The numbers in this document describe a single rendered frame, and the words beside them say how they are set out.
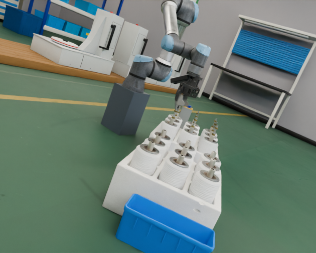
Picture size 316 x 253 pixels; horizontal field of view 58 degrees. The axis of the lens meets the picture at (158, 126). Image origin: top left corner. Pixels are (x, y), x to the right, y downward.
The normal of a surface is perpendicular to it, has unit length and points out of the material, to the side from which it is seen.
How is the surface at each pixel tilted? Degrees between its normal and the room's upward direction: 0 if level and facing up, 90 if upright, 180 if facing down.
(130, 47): 90
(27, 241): 0
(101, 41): 90
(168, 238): 92
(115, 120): 90
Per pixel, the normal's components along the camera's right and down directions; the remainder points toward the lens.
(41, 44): -0.54, 0.01
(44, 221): 0.36, -0.90
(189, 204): -0.22, 0.17
